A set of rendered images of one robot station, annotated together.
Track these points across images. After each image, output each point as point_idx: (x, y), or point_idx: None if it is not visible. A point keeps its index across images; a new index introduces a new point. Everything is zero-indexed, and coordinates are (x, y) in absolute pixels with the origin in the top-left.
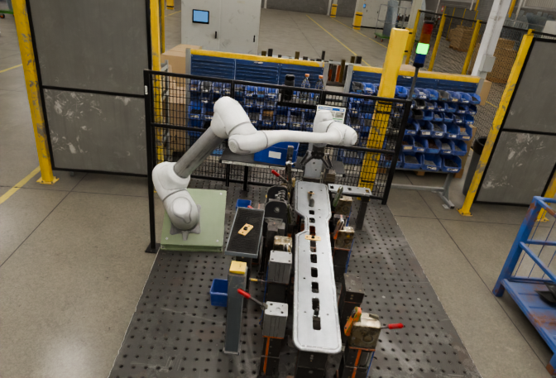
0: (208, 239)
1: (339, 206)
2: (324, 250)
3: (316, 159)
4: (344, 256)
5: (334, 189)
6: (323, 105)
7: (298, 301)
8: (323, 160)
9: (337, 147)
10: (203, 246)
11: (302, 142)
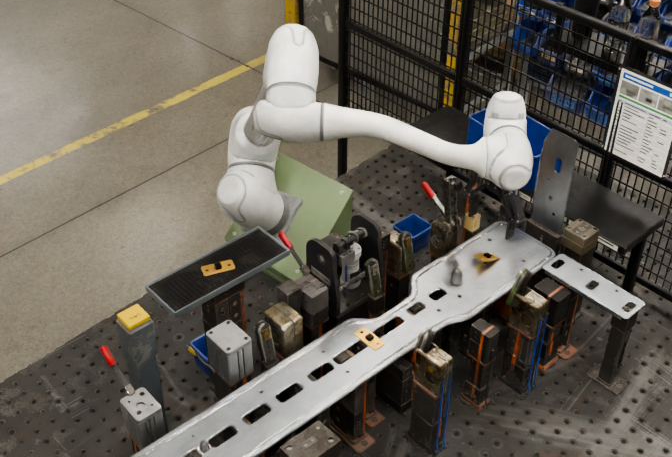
0: (286, 262)
1: (514, 308)
2: (358, 369)
3: (555, 191)
4: (429, 405)
5: (555, 271)
6: (635, 73)
7: (205, 417)
8: (501, 198)
9: (656, 181)
10: (275, 271)
11: (585, 143)
